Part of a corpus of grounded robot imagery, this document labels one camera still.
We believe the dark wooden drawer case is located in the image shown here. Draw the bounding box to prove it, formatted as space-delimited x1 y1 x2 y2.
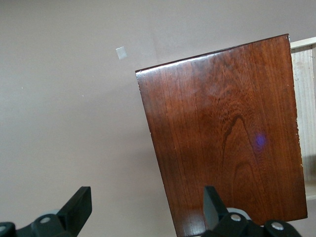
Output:
135 33 308 237

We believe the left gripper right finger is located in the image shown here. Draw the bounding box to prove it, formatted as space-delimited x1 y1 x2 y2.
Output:
200 186 302 237

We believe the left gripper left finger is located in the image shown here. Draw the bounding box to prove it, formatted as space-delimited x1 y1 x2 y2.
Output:
0 186 93 237

